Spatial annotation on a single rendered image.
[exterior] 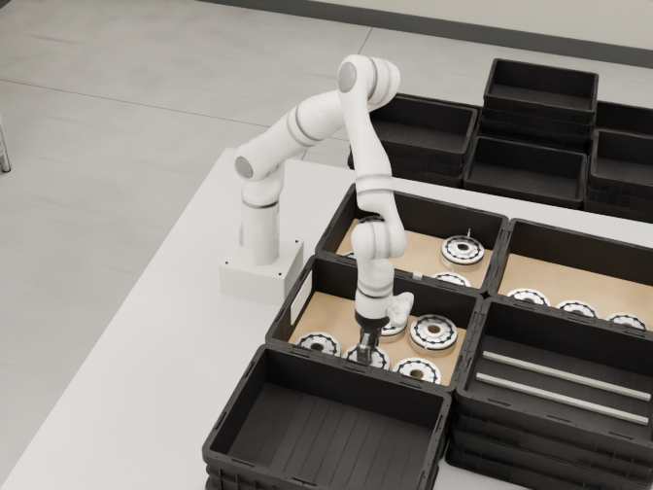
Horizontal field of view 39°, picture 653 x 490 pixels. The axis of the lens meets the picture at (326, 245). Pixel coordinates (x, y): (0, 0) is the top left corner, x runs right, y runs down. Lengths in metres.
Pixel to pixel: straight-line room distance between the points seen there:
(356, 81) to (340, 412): 0.66
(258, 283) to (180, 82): 2.49
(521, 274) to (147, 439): 0.95
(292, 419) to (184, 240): 0.79
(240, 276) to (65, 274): 1.37
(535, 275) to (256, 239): 0.68
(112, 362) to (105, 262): 1.39
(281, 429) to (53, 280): 1.81
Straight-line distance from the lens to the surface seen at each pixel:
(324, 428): 1.85
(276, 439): 1.83
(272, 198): 2.15
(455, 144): 3.29
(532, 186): 3.33
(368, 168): 1.73
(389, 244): 1.71
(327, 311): 2.08
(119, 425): 2.06
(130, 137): 4.23
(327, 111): 1.89
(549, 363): 2.04
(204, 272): 2.38
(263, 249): 2.23
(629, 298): 2.25
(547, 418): 1.80
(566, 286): 2.24
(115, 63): 4.83
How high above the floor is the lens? 2.27
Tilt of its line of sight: 40 degrees down
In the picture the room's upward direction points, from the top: 2 degrees clockwise
